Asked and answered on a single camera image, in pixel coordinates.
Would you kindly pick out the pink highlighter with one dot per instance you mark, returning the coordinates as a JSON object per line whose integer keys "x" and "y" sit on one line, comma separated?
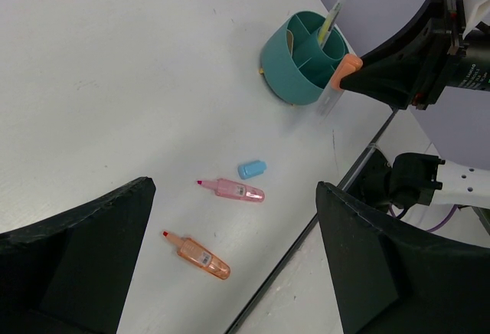
{"x": 225, "y": 188}

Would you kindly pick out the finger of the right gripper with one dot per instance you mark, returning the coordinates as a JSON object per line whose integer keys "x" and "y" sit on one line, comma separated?
{"x": 397, "y": 70}

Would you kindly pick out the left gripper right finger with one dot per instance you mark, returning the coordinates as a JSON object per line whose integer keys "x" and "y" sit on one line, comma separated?
{"x": 390, "y": 277}

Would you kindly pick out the blue eraser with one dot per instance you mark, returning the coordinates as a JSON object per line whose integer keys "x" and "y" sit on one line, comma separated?
{"x": 251, "y": 169}

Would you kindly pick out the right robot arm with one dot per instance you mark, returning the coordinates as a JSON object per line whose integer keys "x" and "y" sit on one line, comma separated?
{"x": 420, "y": 179}

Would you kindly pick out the teal round pen holder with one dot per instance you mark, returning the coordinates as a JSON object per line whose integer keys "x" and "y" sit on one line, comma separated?
{"x": 294, "y": 65}

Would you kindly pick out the orange highlighter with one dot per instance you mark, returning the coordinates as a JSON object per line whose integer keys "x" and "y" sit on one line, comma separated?
{"x": 196, "y": 254}

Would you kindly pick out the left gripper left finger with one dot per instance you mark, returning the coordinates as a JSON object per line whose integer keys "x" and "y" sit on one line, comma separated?
{"x": 71, "y": 273}

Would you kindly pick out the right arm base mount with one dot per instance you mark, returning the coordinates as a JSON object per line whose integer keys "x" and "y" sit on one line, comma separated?
{"x": 368, "y": 179}

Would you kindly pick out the yellow highlighter pen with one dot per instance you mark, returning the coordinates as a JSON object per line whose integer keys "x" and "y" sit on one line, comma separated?
{"x": 329, "y": 23}

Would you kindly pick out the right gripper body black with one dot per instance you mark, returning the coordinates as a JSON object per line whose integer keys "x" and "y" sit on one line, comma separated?
{"x": 447, "y": 56}

